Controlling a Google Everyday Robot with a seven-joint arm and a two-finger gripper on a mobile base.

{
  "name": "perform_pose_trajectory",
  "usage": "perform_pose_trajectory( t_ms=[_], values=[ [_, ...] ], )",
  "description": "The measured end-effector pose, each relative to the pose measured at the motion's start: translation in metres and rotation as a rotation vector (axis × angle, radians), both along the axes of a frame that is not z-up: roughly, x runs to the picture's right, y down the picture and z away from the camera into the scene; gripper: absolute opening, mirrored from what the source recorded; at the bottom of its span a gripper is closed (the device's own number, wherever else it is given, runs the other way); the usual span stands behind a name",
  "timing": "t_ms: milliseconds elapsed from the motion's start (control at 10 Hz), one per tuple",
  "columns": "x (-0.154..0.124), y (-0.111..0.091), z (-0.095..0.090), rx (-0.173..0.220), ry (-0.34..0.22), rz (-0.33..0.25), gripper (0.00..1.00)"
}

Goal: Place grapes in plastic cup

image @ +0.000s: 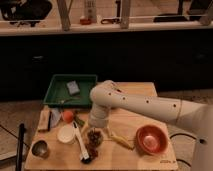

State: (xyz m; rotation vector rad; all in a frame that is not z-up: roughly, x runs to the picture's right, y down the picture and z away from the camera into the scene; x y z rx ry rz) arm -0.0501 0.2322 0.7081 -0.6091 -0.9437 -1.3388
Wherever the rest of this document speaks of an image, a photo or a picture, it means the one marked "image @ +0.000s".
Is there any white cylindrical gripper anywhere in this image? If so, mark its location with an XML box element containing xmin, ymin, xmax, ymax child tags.
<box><xmin>81</xmin><ymin>104</ymin><xmax>112</xmax><ymax>136</ymax></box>

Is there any dark grape bunch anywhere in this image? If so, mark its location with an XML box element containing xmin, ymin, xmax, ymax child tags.
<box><xmin>86</xmin><ymin>145</ymin><xmax>98</xmax><ymax>159</ymax></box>

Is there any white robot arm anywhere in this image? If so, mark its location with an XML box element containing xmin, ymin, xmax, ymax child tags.
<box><xmin>87</xmin><ymin>80</ymin><xmax>213</xmax><ymax>171</ymax></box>

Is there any small metal cup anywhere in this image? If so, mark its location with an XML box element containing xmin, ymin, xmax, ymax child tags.
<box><xmin>32</xmin><ymin>140</ymin><xmax>49</xmax><ymax>158</ymax></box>

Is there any green vegetable piece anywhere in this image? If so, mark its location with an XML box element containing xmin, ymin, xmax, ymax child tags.
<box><xmin>74</xmin><ymin>115</ymin><xmax>85</xmax><ymax>127</ymax></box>

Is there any yellow banana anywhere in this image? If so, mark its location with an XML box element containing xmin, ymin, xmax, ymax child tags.
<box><xmin>110</xmin><ymin>134</ymin><xmax>134</xmax><ymax>150</ymax></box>

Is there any orange round fruit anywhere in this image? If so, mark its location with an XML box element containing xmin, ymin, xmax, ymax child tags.
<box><xmin>62</xmin><ymin>110</ymin><xmax>74</xmax><ymax>123</ymax></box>

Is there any white round lid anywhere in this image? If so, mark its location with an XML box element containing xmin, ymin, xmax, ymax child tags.
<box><xmin>57</xmin><ymin>124</ymin><xmax>75</xmax><ymax>144</ymax></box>

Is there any white plastic bag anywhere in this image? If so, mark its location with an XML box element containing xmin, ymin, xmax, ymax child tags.
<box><xmin>50</xmin><ymin>108</ymin><xmax>61</xmax><ymax>127</ymax></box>

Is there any grey blue sponge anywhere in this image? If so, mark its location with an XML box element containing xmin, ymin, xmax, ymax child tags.
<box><xmin>66</xmin><ymin>81</ymin><xmax>80</xmax><ymax>95</ymax></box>

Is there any green plastic tray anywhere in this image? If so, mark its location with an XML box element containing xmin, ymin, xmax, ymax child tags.
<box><xmin>43</xmin><ymin>74</ymin><xmax>97</xmax><ymax>108</ymax></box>

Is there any wooden block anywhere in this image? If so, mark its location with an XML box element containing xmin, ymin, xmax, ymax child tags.
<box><xmin>38</xmin><ymin>110</ymin><xmax>50</xmax><ymax>132</ymax></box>

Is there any red plastic bowl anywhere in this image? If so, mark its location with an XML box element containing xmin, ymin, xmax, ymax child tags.
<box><xmin>134</xmin><ymin>125</ymin><xmax>168</xmax><ymax>155</ymax></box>

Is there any black pole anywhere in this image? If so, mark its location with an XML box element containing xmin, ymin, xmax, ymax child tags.
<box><xmin>15</xmin><ymin>123</ymin><xmax>25</xmax><ymax>171</ymax></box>

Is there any red small object on shelf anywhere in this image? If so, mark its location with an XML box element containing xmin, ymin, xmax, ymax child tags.
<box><xmin>79</xmin><ymin>16</ymin><xmax>92</xmax><ymax>25</ymax></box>

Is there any white handled knife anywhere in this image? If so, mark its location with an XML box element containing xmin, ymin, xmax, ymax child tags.
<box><xmin>73</xmin><ymin>122</ymin><xmax>91</xmax><ymax>164</ymax></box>

